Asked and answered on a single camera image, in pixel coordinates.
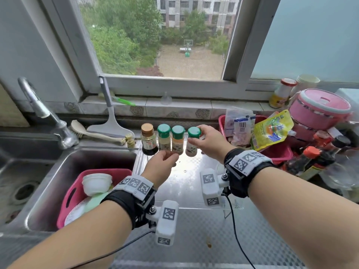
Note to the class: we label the light green plate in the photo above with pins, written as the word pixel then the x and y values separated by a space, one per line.
pixel 96 203

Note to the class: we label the stack of white paper cups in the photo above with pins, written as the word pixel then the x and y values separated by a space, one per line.
pixel 307 82

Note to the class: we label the clear suction cup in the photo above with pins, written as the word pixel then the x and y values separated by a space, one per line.
pixel 166 100

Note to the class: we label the person's left thumb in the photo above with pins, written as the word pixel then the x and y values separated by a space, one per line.
pixel 173 157

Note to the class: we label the person's right forearm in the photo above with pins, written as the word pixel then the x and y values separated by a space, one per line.
pixel 305 218

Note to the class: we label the brown-lidded dark sauce bottle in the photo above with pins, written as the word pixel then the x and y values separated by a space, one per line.
pixel 148 141

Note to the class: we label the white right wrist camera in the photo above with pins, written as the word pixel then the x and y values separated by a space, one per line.
pixel 210 187

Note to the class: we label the white plate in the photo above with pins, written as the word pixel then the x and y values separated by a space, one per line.
pixel 77 212

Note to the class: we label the orange-capped dark sauce bottle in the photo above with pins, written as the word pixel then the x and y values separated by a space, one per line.
pixel 301 162

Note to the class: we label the small yellowish bottle cap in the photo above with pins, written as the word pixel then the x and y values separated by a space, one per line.
pixel 128 136
pixel 131 143

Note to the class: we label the cream scrubbing brush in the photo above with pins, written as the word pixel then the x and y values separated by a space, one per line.
pixel 84 131

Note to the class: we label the stainless steel sink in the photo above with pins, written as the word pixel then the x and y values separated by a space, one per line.
pixel 45 170

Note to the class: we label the person's left forearm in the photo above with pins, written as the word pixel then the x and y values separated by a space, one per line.
pixel 75 238

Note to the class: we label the green-lidded spice jar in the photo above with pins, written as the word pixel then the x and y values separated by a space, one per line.
pixel 177 140
pixel 164 137
pixel 193 148

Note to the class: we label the red-capped bottle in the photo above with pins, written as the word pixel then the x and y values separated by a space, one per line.
pixel 322 137

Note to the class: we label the white window frame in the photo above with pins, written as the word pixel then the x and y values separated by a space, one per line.
pixel 168 84

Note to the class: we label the clear glass bowl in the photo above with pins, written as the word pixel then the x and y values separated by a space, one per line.
pixel 340 172

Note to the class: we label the person's left hand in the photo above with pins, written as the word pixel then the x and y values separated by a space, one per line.
pixel 155 169

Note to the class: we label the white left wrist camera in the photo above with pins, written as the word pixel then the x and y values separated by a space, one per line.
pixel 166 224

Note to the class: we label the white plastic packet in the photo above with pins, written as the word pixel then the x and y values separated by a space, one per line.
pixel 239 126

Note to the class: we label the green toothbrush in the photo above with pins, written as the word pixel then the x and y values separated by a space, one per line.
pixel 123 101

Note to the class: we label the grey squeegee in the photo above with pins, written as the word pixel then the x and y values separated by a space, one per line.
pixel 110 123

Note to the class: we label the yellow seasoning pouch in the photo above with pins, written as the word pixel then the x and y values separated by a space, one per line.
pixel 270 130

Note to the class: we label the red-lidded yellow jar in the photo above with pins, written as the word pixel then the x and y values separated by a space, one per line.
pixel 280 96

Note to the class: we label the chrome faucet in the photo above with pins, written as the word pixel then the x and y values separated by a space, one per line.
pixel 42 109

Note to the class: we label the red plastic basket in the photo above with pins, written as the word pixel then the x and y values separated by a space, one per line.
pixel 276 154

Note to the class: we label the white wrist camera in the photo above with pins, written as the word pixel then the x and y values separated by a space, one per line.
pixel 210 187
pixel 166 224

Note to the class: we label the person's right thumb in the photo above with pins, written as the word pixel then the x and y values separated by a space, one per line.
pixel 194 141

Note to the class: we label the pink lidded pot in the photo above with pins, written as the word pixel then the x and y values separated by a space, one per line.
pixel 319 109

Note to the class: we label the pink plastic basin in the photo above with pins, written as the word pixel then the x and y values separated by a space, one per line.
pixel 71 194

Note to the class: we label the white bowl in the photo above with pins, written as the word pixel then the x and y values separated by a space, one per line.
pixel 96 183

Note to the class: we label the person's right hand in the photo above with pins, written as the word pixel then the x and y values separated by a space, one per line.
pixel 213 142

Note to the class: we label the black-capped sauce bottle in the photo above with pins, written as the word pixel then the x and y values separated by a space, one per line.
pixel 325 159

